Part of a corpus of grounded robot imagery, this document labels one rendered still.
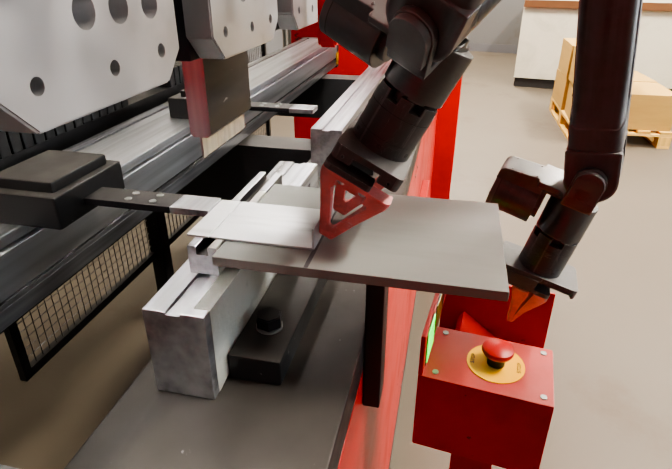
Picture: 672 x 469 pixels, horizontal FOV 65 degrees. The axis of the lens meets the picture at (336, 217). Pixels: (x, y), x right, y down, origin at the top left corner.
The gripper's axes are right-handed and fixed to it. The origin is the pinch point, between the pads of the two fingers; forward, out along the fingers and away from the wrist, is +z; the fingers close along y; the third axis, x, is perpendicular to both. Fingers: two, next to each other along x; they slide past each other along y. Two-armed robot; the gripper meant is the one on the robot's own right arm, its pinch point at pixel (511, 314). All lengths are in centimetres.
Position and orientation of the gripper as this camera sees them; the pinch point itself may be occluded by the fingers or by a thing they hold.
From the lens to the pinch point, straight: 80.5
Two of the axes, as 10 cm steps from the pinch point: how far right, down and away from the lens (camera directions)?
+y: -9.1, -3.7, 1.7
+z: -2.4, 8.3, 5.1
